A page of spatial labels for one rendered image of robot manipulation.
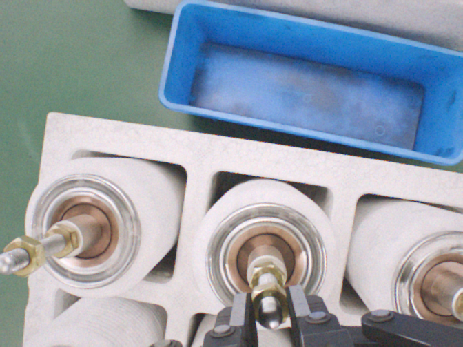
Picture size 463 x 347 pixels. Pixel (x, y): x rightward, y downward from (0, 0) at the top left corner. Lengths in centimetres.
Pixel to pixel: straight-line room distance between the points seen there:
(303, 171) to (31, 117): 38
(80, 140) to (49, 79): 24
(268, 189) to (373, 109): 29
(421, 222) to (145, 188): 18
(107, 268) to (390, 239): 18
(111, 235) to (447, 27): 34
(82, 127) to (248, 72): 23
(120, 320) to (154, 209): 10
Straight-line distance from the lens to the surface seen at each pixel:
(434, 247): 28
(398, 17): 42
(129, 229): 27
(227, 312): 17
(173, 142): 33
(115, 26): 56
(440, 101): 50
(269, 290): 18
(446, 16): 41
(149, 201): 27
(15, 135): 60
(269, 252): 24
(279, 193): 26
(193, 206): 33
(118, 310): 35
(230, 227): 26
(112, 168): 27
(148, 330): 36
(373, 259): 29
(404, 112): 54
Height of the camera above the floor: 50
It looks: 86 degrees down
